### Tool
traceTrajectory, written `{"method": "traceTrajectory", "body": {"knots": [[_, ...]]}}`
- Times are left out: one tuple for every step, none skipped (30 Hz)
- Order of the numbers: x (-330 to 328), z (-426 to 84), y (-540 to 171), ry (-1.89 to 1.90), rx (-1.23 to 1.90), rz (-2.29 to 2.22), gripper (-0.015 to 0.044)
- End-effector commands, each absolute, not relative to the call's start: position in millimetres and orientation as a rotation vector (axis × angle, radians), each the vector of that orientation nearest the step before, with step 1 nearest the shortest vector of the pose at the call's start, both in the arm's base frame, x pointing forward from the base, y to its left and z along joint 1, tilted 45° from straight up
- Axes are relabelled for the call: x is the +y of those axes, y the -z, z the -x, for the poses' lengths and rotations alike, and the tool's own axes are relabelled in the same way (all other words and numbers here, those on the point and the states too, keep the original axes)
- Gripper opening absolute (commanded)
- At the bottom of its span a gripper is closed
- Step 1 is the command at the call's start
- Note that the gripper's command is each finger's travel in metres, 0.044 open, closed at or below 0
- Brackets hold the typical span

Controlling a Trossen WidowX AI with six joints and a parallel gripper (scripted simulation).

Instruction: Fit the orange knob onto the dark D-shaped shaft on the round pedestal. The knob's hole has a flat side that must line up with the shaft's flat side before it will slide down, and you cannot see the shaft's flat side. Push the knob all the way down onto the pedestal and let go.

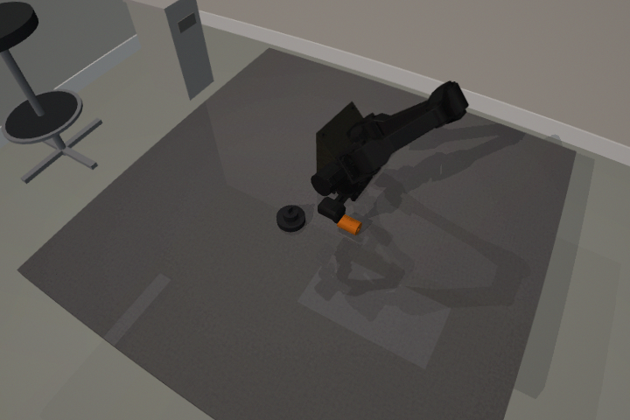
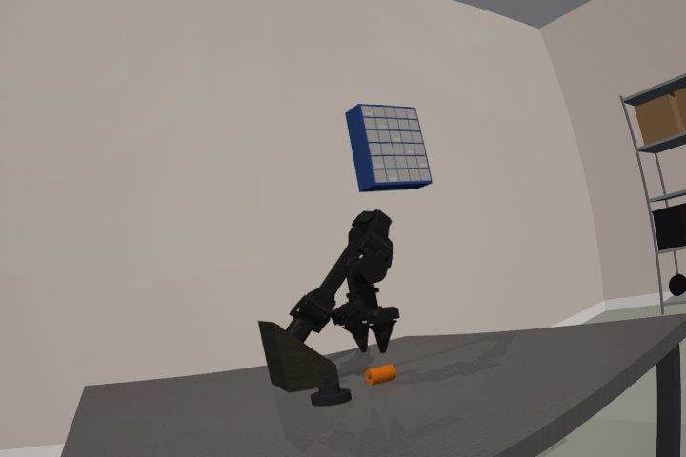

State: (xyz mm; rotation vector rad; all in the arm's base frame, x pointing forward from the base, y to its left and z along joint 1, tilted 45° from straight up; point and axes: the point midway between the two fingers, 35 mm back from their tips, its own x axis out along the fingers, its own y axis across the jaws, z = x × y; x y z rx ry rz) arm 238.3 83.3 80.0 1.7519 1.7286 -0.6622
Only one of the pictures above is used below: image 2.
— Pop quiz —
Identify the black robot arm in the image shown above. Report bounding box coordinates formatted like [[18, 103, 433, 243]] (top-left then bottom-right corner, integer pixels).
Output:
[[285, 209, 393, 342]]

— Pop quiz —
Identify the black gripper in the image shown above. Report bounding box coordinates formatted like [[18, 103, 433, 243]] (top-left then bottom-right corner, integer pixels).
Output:
[[340, 284, 400, 353]]

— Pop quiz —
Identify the orange tapered knob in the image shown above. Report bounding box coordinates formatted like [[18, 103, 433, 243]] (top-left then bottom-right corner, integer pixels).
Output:
[[365, 365, 396, 386]]

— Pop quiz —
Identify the dark round pedestal with short shaft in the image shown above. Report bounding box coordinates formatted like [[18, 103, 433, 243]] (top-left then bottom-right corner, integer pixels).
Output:
[[311, 376, 352, 407]]

